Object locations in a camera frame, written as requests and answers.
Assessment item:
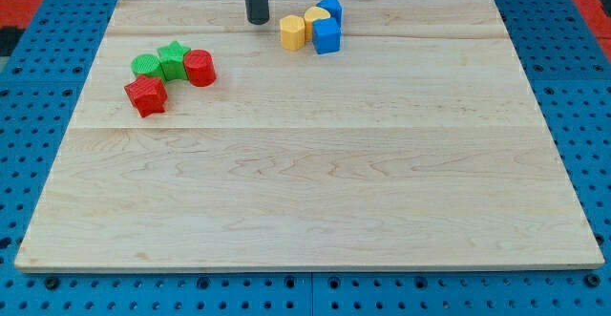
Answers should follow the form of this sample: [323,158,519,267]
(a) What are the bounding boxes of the red circle block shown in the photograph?
[183,50,217,87]

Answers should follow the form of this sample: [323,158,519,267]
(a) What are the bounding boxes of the green star block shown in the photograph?
[158,41,191,81]

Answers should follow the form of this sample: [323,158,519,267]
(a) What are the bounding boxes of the red star block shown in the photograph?
[124,75,168,117]

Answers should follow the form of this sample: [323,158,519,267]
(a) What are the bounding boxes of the green circle block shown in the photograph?
[131,53,166,82]

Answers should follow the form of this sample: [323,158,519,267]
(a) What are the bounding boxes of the wooden board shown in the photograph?
[14,0,604,273]

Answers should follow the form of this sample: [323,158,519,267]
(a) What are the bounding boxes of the blue cube block front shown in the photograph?
[312,18,341,54]

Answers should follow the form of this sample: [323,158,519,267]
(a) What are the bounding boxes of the yellow hexagon block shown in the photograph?
[279,15,306,51]

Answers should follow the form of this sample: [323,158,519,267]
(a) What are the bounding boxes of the yellow heart block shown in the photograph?
[304,6,331,41]

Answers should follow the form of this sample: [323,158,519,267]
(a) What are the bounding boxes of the blue block rear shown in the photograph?
[316,0,343,26]

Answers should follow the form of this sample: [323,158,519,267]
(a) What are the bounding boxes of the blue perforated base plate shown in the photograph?
[1,0,610,315]

